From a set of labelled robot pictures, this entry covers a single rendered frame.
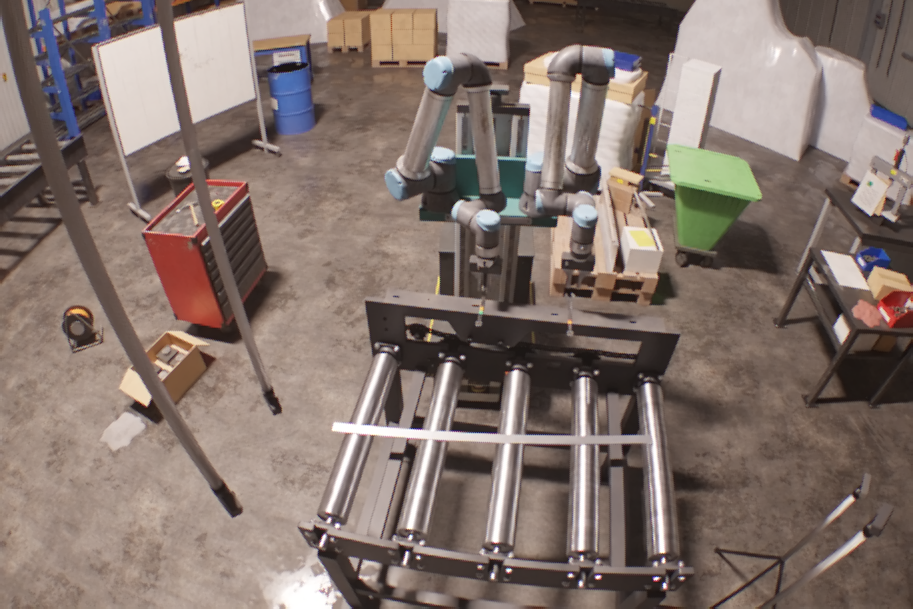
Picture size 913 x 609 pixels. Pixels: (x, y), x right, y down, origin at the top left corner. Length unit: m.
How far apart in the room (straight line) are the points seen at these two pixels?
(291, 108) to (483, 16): 4.27
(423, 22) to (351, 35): 2.24
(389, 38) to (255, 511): 8.53
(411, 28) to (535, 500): 8.47
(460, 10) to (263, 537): 8.81
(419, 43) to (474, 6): 1.24
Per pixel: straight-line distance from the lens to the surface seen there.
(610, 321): 2.12
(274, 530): 2.92
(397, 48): 9.93
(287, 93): 6.93
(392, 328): 2.23
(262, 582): 2.82
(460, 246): 2.74
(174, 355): 3.74
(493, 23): 9.71
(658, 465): 2.05
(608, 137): 5.09
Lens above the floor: 2.56
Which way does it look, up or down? 37 degrees down
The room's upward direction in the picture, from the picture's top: 1 degrees clockwise
